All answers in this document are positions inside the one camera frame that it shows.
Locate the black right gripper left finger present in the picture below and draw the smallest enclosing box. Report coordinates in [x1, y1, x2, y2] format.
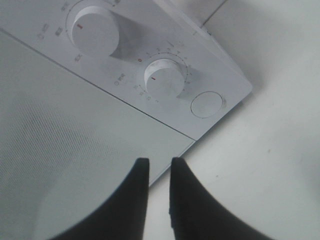
[53, 158, 150, 240]

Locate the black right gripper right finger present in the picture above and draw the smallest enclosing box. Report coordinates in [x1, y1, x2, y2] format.
[169, 157, 270, 240]

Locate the white microwave door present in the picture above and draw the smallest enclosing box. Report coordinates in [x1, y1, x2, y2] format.
[0, 33, 194, 240]

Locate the round white door button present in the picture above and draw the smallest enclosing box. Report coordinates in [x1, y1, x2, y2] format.
[190, 91, 223, 119]

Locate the lower white timer knob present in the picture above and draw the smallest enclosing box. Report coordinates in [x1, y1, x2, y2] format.
[144, 58, 185, 102]

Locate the white microwave oven body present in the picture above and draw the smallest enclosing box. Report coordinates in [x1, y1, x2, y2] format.
[0, 0, 252, 141]

